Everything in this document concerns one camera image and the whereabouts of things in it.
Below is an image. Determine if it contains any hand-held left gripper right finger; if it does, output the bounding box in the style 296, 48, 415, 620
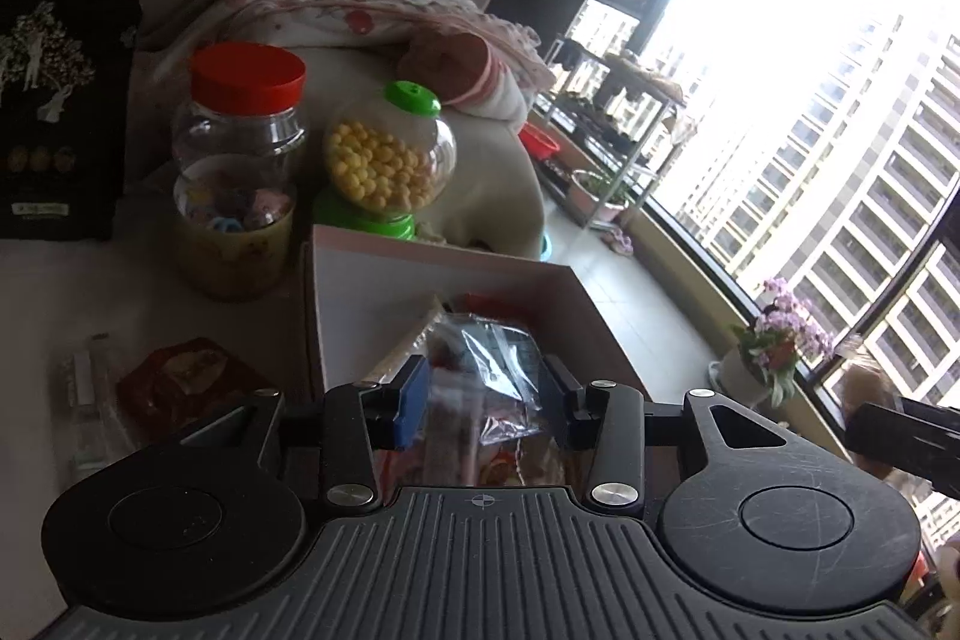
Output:
538, 353, 797, 516

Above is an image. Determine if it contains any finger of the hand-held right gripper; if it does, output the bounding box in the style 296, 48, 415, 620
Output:
900, 395, 960, 435
844, 401, 960, 492

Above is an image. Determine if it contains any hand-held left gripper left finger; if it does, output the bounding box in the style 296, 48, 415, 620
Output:
178, 355, 434, 513

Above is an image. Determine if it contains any clear blue snack packet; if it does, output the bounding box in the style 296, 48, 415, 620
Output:
426, 313, 554, 447

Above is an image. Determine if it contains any pink cardboard box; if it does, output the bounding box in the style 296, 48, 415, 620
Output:
300, 223, 655, 487

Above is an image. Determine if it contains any potted pink flower plant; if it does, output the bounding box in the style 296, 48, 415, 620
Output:
707, 276, 835, 410

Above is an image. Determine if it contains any metal basin with plant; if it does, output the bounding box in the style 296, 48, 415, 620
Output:
568, 167, 632, 223

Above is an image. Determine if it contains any brown red snack packet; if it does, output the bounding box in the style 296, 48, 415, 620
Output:
115, 338, 272, 450

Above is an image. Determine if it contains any green candy dispenser jar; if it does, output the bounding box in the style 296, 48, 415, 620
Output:
310, 79, 459, 244

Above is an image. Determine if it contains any red plastic basin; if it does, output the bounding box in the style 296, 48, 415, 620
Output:
517, 121, 565, 163

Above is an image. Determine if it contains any red lid plastic jar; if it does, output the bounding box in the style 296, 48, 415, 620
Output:
170, 43, 309, 304

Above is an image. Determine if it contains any balcony metal rack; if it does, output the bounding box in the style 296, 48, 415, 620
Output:
538, 31, 695, 230

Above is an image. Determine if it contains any clear white label packet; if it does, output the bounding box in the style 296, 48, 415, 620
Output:
51, 331, 137, 470

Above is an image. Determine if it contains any pink printed blanket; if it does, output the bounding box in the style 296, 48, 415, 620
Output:
141, 0, 557, 124

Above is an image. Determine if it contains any large black snack bag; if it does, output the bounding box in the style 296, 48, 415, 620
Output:
0, 0, 145, 244

